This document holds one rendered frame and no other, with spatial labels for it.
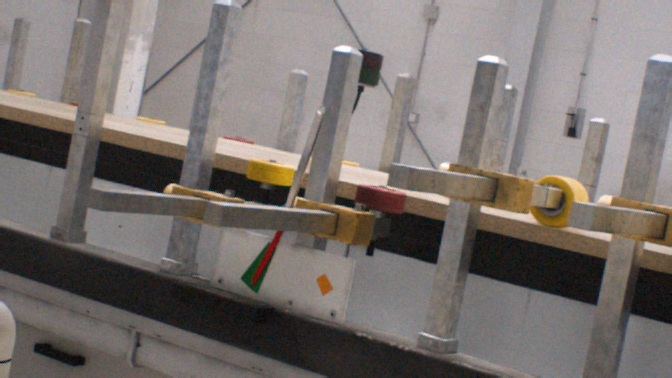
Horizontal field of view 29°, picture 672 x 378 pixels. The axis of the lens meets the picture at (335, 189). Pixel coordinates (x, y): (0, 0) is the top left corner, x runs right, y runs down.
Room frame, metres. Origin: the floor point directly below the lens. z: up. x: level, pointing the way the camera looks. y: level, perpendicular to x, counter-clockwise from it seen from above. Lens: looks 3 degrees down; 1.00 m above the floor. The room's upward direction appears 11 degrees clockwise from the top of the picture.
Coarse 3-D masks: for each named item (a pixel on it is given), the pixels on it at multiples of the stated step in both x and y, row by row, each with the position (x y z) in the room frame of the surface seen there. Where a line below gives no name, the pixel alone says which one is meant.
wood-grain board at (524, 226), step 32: (0, 96) 3.19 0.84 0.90; (64, 128) 2.61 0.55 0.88; (128, 128) 2.70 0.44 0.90; (160, 128) 3.09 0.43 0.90; (224, 160) 2.38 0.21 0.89; (288, 160) 2.66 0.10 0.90; (352, 192) 2.22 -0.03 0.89; (416, 192) 2.32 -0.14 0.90; (480, 224) 2.09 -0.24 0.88; (512, 224) 2.06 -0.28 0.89
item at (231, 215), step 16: (208, 208) 1.76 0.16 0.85; (224, 208) 1.75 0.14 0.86; (240, 208) 1.78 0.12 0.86; (256, 208) 1.81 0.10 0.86; (272, 208) 1.85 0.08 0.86; (288, 208) 1.91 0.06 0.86; (224, 224) 1.76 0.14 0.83; (240, 224) 1.79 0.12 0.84; (256, 224) 1.82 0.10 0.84; (272, 224) 1.85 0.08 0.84; (288, 224) 1.88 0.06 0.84; (304, 224) 1.91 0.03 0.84; (320, 224) 1.95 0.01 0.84; (384, 224) 2.09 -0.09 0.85
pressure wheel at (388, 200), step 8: (360, 184) 2.09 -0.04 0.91; (360, 192) 2.08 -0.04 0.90; (368, 192) 2.07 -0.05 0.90; (376, 192) 2.07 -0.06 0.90; (384, 192) 2.06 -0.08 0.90; (392, 192) 2.07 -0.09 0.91; (400, 192) 2.08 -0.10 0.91; (360, 200) 2.08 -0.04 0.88; (368, 200) 2.07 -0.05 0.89; (376, 200) 2.06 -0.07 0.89; (384, 200) 2.06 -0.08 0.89; (392, 200) 2.07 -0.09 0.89; (400, 200) 2.08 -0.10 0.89; (368, 208) 2.07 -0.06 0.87; (376, 208) 2.06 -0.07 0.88; (384, 208) 2.06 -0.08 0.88; (392, 208) 2.07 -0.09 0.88; (400, 208) 2.08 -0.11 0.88; (376, 216) 2.09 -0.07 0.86; (384, 216) 2.10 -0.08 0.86; (368, 248) 2.10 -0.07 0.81
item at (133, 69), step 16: (144, 0) 3.54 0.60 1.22; (144, 16) 3.54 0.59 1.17; (128, 32) 3.56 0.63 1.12; (144, 32) 3.55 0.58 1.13; (128, 48) 3.56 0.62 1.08; (144, 48) 3.56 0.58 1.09; (128, 64) 3.55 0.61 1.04; (144, 64) 3.57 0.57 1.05; (128, 80) 3.55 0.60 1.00; (128, 96) 3.54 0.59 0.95; (128, 112) 3.55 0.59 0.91
